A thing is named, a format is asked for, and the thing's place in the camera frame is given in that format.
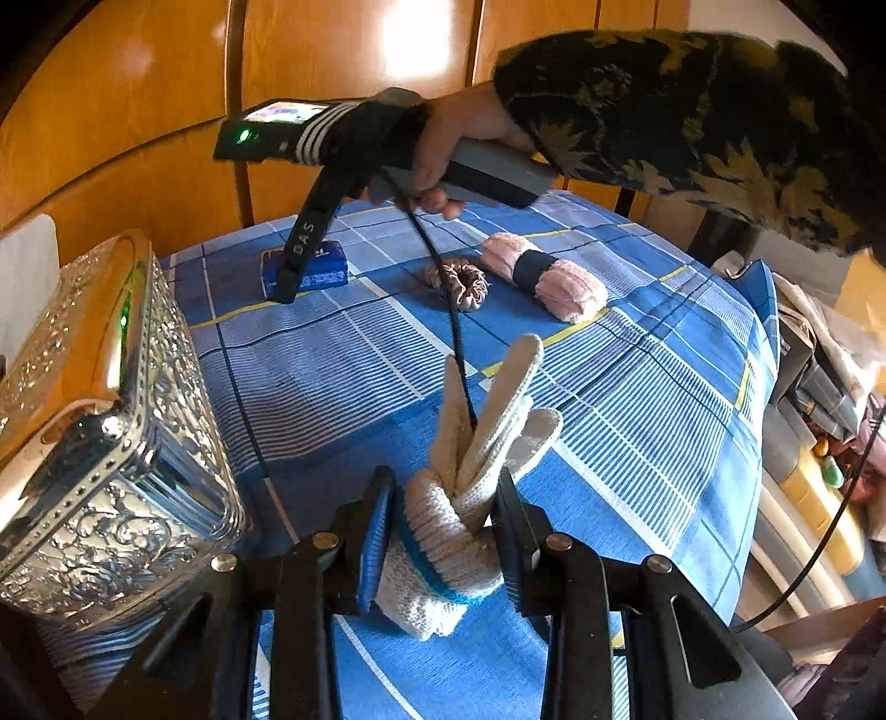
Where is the brown scrunchie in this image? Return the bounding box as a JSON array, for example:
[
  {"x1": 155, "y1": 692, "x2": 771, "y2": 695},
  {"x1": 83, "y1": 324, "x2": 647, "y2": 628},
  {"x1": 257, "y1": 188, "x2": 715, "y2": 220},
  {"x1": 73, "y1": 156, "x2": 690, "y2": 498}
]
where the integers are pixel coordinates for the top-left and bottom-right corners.
[{"x1": 423, "y1": 256, "x2": 494, "y2": 313}]

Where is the blue packet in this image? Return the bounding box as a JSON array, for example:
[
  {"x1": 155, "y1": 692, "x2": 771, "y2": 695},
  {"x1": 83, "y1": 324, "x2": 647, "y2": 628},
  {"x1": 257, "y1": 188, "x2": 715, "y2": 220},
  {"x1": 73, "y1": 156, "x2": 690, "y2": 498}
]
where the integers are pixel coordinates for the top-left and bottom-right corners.
[{"x1": 261, "y1": 239, "x2": 348, "y2": 301}]

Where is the white tissue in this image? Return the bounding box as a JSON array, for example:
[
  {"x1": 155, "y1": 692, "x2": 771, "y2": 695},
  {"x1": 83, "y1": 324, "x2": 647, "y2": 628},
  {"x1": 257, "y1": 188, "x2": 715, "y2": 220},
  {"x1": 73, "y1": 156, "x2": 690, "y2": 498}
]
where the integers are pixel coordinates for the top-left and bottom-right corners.
[{"x1": 0, "y1": 213, "x2": 61, "y2": 364}]

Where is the white knit glove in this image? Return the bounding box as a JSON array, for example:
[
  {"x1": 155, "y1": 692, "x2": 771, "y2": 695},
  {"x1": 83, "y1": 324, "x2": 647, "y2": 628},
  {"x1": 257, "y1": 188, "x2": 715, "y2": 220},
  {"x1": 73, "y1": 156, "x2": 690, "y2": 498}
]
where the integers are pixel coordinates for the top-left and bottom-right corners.
[{"x1": 377, "y1": 333, "x2": 565, "y2": 641}]

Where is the silver ornate tissue box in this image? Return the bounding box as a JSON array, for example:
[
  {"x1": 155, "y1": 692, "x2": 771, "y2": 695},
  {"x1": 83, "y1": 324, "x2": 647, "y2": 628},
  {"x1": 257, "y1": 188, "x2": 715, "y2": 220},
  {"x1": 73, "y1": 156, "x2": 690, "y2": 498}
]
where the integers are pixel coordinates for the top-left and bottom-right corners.
[{"x1": 0, "y1": 230, "x2": 251, "y2": 632}]

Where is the pink rolled towel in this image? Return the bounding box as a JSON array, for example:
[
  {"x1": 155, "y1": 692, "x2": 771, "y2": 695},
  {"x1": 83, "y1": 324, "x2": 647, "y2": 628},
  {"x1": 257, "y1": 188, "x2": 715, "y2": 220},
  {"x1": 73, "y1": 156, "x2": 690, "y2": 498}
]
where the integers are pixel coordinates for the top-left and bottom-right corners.
[{"x1": 480, "y1": 231, "x2": 611, "y2": 323}]

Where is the person's right forearm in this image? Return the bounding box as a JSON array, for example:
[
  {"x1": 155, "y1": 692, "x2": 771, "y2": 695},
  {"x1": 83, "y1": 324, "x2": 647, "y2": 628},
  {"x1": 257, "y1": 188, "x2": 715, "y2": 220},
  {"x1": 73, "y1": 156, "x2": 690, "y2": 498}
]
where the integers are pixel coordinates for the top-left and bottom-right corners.
[{"x1": 491, "y1": 28, "x2": 886, "y2": 259}]

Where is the wooden wardrobe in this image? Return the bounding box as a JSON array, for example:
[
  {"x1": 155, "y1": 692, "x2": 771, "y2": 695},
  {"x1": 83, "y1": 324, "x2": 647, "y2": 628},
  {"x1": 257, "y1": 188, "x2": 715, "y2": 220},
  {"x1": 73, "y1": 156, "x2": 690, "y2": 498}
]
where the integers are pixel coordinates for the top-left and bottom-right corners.
[{"x1": 0, "y1": 0, "x2": 886, "y2": 278}]

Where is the pile of household clutter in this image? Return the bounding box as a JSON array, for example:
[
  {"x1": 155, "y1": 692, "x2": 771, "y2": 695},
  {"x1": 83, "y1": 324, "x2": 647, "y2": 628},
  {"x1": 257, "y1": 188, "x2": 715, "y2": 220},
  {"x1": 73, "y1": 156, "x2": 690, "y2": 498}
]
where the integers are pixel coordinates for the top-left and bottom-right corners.
[{"x1": 751, "y1": 259, "x2": 886, "y2": 610}]

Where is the brown cardboard box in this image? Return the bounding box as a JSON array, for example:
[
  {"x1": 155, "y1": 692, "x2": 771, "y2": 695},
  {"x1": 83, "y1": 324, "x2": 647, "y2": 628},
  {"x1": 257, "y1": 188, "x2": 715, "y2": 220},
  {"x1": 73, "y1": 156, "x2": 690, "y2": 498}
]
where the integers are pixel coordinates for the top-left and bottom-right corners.
[{"x1": 758, "y1": 594, "x2": 886, "y2": 655}]

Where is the person's right hand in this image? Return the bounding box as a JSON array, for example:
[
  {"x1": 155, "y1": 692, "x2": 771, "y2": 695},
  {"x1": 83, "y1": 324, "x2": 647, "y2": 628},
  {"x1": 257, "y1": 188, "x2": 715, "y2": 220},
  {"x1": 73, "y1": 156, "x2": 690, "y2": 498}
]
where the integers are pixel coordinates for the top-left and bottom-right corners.
[{"x1": 415, "y1": 81, "x2": 539, "y2": 221}]

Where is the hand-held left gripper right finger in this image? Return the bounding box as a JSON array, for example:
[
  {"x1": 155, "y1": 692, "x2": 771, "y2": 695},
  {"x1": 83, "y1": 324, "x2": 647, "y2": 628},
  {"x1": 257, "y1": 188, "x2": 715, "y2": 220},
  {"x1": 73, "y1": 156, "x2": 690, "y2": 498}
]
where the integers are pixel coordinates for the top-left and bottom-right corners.
[{"x1": 493, "y1": 472, "x2": 797, "y2": 720}]

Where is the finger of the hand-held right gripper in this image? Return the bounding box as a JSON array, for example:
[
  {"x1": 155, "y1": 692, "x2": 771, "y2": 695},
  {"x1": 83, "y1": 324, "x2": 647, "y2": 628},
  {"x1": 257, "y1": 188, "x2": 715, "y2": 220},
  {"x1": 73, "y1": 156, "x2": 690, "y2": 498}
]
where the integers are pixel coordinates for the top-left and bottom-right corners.
[{"x1": 272, "y1": 166, "x2": 348, "y2": 306}]

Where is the dark wooden furniture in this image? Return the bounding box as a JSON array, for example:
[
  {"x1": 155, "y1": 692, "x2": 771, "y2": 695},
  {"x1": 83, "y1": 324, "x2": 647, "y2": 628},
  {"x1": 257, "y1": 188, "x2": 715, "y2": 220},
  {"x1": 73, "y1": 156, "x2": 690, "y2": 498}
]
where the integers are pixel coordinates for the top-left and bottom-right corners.
[{"x1": 688, "y1": 206, "x2": 759, "y2": 270}]

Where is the thin black cable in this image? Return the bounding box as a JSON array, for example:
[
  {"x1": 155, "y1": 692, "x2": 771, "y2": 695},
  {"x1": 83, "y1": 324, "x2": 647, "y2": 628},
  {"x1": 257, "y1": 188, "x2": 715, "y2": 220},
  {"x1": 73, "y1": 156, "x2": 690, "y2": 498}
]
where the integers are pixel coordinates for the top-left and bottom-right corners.
[{"x1": 203, "y1": 242, "x2": 270, "y2": 480}]

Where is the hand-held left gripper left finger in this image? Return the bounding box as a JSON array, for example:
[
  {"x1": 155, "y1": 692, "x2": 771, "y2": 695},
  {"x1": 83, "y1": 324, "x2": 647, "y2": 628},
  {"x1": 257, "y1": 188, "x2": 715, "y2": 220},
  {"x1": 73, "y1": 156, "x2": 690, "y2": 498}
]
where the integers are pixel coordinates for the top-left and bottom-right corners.
[{"x1": 104, "y1": 467, "x2": 397, "y2": 720}]

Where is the blue checked bedsheet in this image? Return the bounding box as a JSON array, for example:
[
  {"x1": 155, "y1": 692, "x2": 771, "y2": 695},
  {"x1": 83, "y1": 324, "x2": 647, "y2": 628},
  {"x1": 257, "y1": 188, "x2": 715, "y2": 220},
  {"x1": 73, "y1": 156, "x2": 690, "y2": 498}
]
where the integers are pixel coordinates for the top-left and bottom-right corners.
[{"x1": 42, "y1": 190, "x2": 783, "y2": 720}]

